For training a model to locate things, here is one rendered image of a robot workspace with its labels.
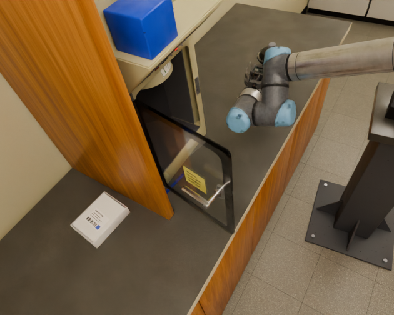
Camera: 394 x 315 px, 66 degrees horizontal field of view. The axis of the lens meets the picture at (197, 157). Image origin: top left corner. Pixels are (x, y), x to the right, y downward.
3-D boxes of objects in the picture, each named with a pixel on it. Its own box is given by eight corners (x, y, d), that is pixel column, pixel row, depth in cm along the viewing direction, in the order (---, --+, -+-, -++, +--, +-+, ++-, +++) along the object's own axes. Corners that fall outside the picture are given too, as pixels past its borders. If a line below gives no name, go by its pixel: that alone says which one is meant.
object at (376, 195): (396, 201, 197) (483, 94, 126) (391, 270, 172) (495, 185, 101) (319, 180, 213) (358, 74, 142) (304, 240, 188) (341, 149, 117)
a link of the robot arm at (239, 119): (252, 135, 90) (227, 134, 94) (263, 114, 97) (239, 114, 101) (247, 114, 85) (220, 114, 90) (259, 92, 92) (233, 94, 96)
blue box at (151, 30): (116, 50, 66) (101, 10, 59) (144, 27, 71) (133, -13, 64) (152, 60, 62) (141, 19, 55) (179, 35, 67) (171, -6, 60)
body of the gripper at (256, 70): (276, 67, 102) (266, 86, 94) (271, 89, 108) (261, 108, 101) (254, 62, 104) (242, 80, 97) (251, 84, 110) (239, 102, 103)
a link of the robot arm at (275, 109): (291, 85, 81) (252, 87, 87) (289, 127, 82) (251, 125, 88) (298, 89, 88) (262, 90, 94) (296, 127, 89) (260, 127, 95)
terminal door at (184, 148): (164, 184, 106) (132, 96, 75) (234, 234, 92) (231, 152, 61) (163, 185, 106) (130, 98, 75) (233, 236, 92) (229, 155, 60)
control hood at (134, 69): (121, 92, 73) (107, 55, 66) (192, 25, 89) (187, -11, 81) (159, 105, 69) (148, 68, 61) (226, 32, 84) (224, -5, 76)
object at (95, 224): (74, 230, 105) (69, 225, 102) (107, 196, 112) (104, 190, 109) (97, 249, 100) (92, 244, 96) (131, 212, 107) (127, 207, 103)
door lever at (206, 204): (194, 179, 82) (192, 174, 80) (221, 197, 78) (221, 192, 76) (181, 193, 80) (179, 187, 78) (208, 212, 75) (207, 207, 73)
